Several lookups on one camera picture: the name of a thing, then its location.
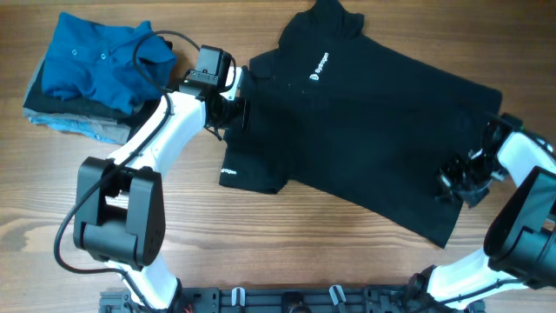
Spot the light blue folded garment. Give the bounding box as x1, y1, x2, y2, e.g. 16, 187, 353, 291
29, 117, 118, 144

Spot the dark charcoal folded garment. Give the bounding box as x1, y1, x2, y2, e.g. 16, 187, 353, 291
23, 56, 160, 134

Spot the blue folded polo shirt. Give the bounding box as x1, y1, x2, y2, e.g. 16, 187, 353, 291
42, 12, 176, 115

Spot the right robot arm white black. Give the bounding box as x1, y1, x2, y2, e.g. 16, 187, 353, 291
402, 114, 555, 312

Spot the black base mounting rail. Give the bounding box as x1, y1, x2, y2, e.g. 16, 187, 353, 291
98, 284, 486, 313

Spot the grey folded garment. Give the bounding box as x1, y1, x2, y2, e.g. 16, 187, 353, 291
23, 63, 156, 144

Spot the black polo shirt white logo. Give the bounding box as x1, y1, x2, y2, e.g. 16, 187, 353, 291
220, 1, 502, 247

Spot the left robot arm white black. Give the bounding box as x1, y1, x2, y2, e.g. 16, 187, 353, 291
68, 45, 248, 312

